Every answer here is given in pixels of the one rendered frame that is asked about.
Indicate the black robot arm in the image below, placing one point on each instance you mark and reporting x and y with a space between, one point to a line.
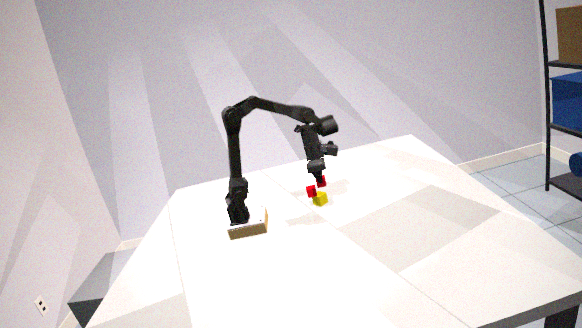
232 117

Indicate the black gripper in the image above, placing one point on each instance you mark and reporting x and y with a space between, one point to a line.
316 163

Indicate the red cube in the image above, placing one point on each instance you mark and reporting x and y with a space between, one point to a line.
322 184
311 191

